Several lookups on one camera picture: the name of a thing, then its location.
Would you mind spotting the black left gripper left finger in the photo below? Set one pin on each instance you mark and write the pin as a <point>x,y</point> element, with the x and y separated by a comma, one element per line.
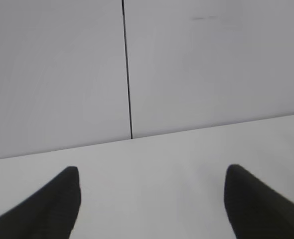
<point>49,213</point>

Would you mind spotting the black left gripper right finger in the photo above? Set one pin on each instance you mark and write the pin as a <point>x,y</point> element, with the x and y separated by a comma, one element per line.
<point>255,210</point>

